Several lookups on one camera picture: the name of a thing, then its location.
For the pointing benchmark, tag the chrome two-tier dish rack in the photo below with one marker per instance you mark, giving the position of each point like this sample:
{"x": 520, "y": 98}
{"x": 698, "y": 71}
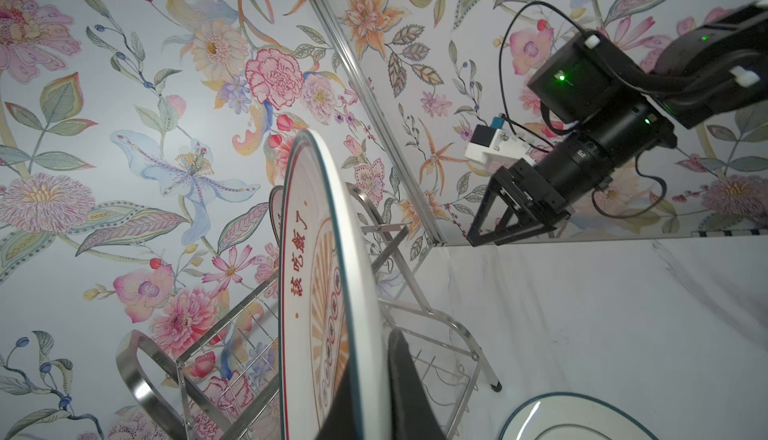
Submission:
{"x": 166, "y": 391}

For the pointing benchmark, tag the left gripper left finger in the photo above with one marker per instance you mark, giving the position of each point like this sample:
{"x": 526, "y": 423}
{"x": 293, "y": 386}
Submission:
{"x": 339, "y": 423}

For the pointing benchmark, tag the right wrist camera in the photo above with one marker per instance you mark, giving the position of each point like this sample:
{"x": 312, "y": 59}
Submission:
{"x": 496, "y": 143}

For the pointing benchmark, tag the patterned plate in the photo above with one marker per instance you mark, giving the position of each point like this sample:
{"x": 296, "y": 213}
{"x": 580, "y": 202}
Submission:
{"x": 275, "y": 204}

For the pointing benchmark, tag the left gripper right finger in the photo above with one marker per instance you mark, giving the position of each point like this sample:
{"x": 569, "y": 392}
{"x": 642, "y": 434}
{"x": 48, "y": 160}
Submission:
{"x": 412, "y": 415}

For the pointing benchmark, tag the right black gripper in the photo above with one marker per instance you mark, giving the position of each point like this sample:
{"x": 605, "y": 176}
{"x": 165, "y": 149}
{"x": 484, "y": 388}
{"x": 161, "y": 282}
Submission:
{"x": 522, "y": 202}

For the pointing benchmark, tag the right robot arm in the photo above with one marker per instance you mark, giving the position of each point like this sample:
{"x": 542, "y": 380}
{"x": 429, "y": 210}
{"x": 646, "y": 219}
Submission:
{"x": 717, "y": 68}

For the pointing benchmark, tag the white plate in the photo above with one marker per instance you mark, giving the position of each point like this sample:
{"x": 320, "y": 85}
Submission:
{"x": 566, "y": 415}
{"x": 330, "y": 321}

